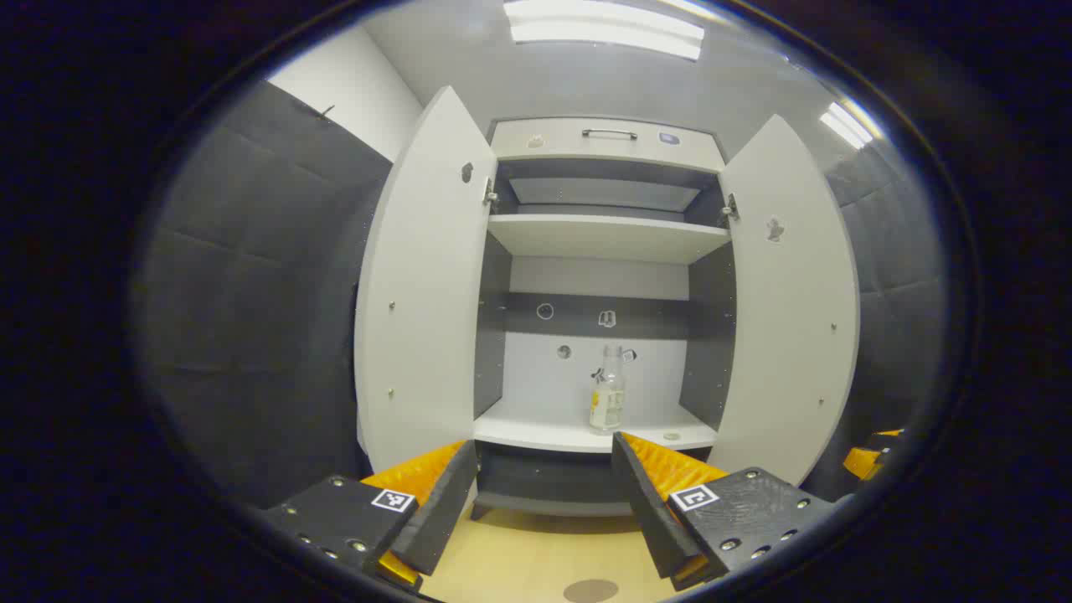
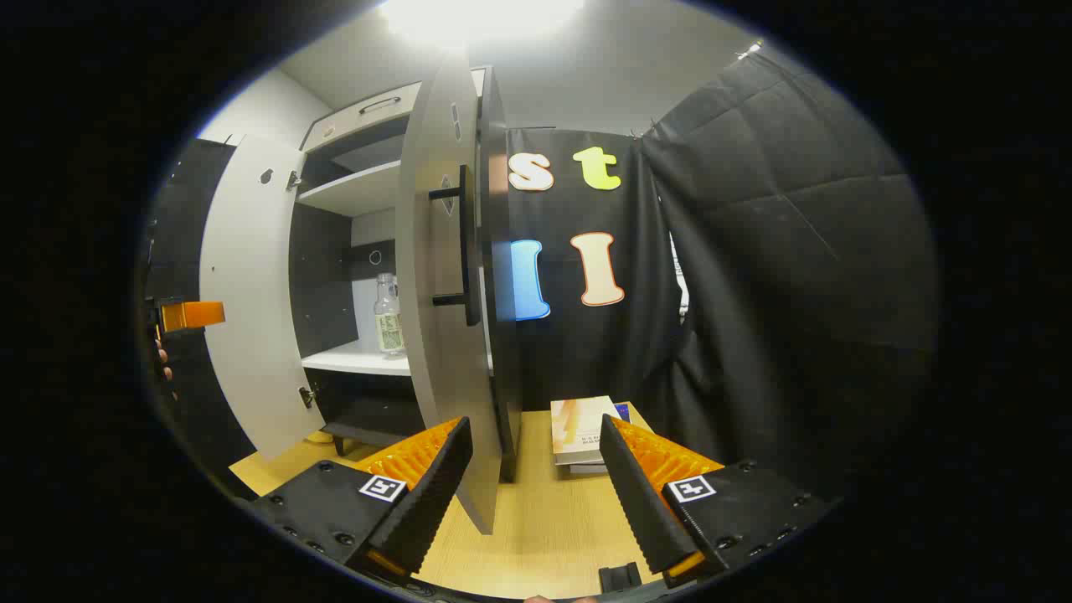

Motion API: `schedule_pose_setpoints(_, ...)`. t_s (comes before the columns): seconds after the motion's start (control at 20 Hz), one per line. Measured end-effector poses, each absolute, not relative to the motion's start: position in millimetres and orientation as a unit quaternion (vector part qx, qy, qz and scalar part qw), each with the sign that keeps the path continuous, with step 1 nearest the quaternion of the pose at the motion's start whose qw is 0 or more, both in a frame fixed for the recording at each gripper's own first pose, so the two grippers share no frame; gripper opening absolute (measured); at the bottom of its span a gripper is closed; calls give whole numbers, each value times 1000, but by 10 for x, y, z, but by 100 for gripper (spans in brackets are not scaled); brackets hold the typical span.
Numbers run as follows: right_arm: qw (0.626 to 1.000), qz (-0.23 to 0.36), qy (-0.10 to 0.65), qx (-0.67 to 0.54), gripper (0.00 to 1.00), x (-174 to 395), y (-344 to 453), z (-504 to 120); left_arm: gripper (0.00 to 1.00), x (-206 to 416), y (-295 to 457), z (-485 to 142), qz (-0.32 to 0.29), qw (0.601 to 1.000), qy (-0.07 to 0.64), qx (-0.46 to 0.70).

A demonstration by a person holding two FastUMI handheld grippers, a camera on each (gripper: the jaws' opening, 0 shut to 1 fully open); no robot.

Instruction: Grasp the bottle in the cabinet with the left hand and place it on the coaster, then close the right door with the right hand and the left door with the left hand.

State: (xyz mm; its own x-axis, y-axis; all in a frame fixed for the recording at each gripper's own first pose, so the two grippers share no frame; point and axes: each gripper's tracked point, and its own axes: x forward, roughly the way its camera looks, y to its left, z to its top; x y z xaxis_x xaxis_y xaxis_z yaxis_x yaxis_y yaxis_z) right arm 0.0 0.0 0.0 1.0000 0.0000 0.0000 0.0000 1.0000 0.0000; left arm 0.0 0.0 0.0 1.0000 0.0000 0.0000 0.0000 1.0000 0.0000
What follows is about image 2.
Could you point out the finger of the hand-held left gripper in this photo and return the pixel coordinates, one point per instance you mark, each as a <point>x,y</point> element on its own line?
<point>193,316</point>

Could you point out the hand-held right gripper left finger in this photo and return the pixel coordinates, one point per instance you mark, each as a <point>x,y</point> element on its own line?
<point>427,502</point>

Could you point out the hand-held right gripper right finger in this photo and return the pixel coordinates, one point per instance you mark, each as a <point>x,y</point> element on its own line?
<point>645,511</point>

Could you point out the grey cabinet door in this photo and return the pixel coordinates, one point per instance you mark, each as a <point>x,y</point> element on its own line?
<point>251,293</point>
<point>427,251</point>

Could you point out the grey cabinet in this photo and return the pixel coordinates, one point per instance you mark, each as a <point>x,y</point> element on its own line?
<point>368,188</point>

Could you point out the grey cabinet drawer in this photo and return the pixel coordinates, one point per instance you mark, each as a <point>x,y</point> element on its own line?
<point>360,117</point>

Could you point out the blue cover book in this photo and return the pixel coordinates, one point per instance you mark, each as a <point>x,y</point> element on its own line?
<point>622,410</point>

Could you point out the beige cover book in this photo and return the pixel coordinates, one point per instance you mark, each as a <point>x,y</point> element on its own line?
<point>578,427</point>

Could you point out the yellow fuzzy round object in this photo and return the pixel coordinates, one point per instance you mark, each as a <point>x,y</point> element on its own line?
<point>318,436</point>

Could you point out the black backdrop cloth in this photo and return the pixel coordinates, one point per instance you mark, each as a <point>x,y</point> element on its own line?
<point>754,251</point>

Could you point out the long ceiling light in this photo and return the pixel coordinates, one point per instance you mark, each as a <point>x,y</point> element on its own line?
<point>477,17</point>

